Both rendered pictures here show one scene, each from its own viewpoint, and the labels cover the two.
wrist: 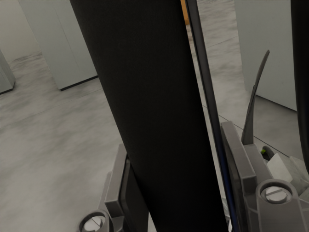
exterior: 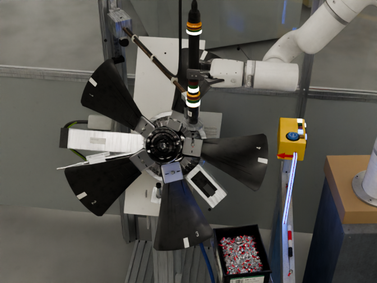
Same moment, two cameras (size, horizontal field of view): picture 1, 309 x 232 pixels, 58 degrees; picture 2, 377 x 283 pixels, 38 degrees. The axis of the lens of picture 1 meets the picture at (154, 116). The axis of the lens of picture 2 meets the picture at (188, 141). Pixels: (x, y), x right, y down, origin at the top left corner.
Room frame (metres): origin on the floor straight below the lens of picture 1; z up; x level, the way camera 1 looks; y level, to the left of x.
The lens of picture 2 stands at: (0.18, 1.44, 2.36)
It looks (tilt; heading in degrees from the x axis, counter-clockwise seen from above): 39 degrees down; 267
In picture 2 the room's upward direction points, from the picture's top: straight up
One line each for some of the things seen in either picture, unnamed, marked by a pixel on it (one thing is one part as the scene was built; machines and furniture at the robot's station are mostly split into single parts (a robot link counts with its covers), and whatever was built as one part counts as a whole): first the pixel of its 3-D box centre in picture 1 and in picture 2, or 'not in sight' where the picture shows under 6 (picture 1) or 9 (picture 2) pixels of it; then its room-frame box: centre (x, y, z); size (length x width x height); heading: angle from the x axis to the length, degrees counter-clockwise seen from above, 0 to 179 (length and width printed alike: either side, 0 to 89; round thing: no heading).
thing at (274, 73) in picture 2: not in sight; (275, 75); (-0.15, 0.03, 1.49); 0.13 x 0.09 x 0.08; 170
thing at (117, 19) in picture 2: not in sight; (119, 23); (0.36, -0.57, 1.37); 0.10 x 0.07 x 0.08; 115
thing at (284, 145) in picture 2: not in sight; (290, 140); (-0.31, -0.23, 1.02); 0.16 x 0.10 x 0.11; 80
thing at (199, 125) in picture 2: not in sight; (191, 110); (0.10, -0.01, 1.33); 0.09 x 0.07 x 0.10; 115
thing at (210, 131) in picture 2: not in sight; (200, 132); (0.03, -0.49, 0.87); 0.15 x 0.09 x 0.02; 174
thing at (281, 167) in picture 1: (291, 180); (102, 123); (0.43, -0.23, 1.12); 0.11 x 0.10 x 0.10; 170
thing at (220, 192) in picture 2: not in sight; (206, 185); (0.04, -0.02, 0.98); 0.20 x 0.16 x 0.20; 80
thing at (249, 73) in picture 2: not in sight; (249, 74); (-0.07, 0.03, 1.49); 0.09 x 0.03 x 0.08; 80
